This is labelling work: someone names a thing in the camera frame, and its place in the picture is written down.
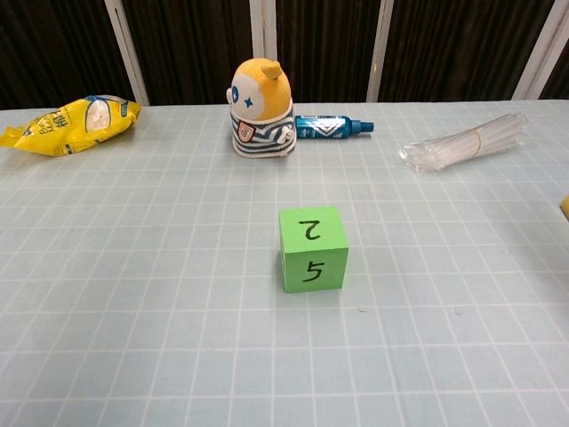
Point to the yellow snack bag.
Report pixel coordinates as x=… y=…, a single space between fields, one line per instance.
x=66 y=129

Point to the blue spray bottle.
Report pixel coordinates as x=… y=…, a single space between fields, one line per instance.
x=320 y=127

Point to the yellow plush toy striped shirt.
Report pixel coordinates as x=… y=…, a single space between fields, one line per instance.
x=262 y=107

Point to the dark screen panel white frame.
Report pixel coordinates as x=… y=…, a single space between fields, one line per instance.
x=324 y=44
x=453 y=44
x=191 y=44
x=558 y=84
x=53 y=44

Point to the bundle of clear plastic straws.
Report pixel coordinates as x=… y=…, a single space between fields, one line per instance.
x=467 y=142

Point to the green numbered cube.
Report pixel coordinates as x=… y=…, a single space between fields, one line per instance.
x=313 y=258

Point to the white gridded table top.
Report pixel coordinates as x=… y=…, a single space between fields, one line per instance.
x=133 y=289

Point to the yellow sponge with green pad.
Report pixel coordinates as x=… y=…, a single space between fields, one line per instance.
x=565 y=207

